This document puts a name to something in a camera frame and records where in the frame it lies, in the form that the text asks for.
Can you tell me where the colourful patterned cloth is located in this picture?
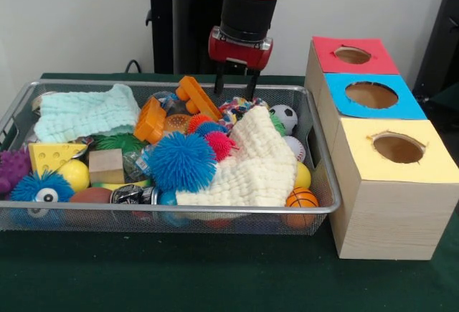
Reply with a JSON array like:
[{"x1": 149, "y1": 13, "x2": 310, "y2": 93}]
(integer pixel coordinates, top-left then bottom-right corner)
[{"x1": 218, "y1": 95, "x2": 269, "y2": 128}]

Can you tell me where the purple spiky toy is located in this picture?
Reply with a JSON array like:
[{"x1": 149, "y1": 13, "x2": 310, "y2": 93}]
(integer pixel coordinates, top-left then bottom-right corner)
[{"x1": 0, "y1": 148, "x2": 32, "y2": 194}]

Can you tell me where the plain wooden block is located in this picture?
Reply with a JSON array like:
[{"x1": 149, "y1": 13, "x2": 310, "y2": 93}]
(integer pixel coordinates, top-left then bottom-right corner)
[{"x1": 87, "y1": 148, "x2": 126, "y2": 184}]

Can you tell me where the wooden box with three holes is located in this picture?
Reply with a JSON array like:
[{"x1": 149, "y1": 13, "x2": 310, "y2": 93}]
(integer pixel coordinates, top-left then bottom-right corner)
[{"x1": 303, "y1": 35, "x2": 459, "y2": 261}]

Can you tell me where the small orange basketball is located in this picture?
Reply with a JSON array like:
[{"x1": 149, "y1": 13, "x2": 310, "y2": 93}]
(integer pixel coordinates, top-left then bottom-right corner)
[{"x1": 285, "y1": 186, "x2": 319, "y2": 229}]

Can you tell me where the shallow clear mesh bin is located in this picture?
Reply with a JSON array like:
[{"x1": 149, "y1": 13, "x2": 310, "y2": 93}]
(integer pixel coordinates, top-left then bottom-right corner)
[{"x1": 0, "y1": 78, "x2": 341, "y2": 236}]

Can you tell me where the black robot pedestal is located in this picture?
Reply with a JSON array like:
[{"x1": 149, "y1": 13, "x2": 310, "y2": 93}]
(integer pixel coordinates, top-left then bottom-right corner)
[{"x1": 138, "y1": 0, "x2": 272, "y2": 75}]

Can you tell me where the blue spiky ball with eye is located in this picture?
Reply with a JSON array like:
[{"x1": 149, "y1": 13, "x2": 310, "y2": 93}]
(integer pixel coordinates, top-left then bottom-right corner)
[{"x1": 9, "y1": 169, "x2": 75, "y2": 219}]

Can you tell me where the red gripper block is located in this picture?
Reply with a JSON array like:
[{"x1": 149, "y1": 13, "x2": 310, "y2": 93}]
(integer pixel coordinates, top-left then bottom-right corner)
[{"x1": 208, "y1": 26, "x2": 274, "y2": 99}]

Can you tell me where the mint green waffle cloth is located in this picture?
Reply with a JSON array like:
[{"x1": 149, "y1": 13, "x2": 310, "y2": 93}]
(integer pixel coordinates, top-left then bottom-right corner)
[{"x1": 34, "y1": 82, "x2": 143, "y2": 144}]

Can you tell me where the large blue spiky ball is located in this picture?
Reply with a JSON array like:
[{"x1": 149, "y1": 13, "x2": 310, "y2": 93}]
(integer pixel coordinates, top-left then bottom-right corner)
[{"x1": 147, "y1": 131, "x2": 218, "y2": 193}]

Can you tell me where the yellow cheese wedge toy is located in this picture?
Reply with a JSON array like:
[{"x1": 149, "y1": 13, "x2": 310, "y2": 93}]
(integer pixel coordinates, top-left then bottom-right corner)
[{"x1": 27, "y1": 142, "x2": 88, "y2": 176}]

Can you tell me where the dark green table cloth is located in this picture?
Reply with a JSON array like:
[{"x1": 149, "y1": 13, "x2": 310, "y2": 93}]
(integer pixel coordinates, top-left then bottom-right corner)
[
  {"x1": 0, "y1": 72, "x2": 459, "y2": 312},
  {"x1": 435, "y1": 82, "x2": 459, "y2": 112}
]

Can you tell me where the small soccer ball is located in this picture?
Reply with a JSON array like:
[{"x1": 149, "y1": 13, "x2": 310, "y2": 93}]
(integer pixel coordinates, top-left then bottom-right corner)
[{"x1": 268, "y1": 104, "x2": 299, "y2": 136}]

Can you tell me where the cream white waffle cloth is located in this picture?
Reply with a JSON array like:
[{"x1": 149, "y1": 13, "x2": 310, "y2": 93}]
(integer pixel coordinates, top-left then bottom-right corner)
[{"x1": 175, "y1": 105, "x2": 299, "y2": 208}]

